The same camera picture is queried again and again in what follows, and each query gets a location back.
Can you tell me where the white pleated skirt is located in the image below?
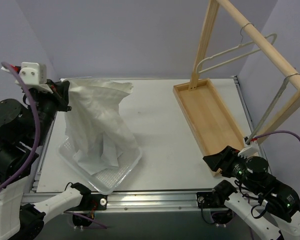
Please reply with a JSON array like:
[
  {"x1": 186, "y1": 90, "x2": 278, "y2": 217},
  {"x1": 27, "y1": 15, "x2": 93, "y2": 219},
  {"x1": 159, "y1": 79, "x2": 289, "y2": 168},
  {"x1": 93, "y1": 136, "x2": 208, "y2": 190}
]
[{"x1": 64, "y1": 78, "x2": 139, "y2": 175}]

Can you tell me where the grey hanger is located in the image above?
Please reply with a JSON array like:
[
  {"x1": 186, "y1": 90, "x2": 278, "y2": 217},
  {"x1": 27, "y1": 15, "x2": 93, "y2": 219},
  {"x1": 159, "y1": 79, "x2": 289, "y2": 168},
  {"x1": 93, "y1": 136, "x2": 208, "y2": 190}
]
[{"x1": 245, "y1": 73, "x2": 300, "y2": 145}]

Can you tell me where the cream wooden hanger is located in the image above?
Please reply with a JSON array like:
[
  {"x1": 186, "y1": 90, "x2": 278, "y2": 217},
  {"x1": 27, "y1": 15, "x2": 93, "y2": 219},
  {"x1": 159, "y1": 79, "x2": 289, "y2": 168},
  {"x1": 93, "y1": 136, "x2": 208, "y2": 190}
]
[{"x1": 196, "y1": 23, "x2": 277, "y2": 75}]

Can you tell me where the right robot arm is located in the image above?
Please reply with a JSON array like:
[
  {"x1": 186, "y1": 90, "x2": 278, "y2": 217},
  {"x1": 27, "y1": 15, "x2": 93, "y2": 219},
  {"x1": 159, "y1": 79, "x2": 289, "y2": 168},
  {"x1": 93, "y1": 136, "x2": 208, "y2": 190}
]
[{"x1": 203, "y1": 146, "x2": 300, "y2": 240}]

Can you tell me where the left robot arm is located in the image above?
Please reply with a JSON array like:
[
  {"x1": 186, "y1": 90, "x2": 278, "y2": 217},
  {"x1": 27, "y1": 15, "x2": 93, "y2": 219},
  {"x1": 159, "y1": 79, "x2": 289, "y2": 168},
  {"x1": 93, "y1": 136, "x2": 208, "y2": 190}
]
[{"x1": 0, "y1": 98, "x2": 92, "y2": 240}]

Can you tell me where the wooden clothes rack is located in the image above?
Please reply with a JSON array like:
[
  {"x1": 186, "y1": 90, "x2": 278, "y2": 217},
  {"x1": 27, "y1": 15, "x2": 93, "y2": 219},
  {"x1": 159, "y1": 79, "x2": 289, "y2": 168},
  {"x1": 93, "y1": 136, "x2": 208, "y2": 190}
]
[{"x1": 172, "y1": 0, "x2": 300, "y2": 178}]

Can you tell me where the white plastic basket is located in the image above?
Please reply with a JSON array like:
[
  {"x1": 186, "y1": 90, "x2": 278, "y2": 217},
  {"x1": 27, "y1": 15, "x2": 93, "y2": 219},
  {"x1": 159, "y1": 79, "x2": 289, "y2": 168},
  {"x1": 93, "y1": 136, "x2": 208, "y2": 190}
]
[{"x1": 57, "y1": 138, "x2": 142, "y2": 195}]

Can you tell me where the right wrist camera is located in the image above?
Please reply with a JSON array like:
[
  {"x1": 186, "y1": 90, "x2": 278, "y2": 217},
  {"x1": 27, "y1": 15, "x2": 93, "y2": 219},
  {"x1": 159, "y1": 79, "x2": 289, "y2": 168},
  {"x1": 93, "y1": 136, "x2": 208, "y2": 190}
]
[{"x1": 238, "y1": 136, "x2": 259, "y2": 158}]

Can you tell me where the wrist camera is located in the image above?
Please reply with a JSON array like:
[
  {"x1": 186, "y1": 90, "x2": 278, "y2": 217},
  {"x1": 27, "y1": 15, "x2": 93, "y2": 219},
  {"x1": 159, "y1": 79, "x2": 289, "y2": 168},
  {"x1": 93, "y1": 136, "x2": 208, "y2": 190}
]
[
  {"x1": 18, "y1": 62, "x2": 47, "y2": 86},
  {"x1": 238, "y1": 136, "x2": 259, "y2": 158}
]

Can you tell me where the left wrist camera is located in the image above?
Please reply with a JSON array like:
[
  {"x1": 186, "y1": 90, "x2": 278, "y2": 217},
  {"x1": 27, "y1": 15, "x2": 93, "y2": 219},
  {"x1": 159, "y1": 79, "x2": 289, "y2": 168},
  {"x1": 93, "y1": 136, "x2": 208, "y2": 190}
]
[{"x1": 18, "y1": 62, "x2": 47, "y2": 86}]

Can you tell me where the aluminium front rail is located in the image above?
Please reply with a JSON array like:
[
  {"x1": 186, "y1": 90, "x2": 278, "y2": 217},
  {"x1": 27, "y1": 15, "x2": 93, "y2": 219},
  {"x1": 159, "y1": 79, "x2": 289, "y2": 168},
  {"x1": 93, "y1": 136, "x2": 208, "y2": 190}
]
[{"x1": 19, "y1": 187, "x2": 278, "y2": 216}]

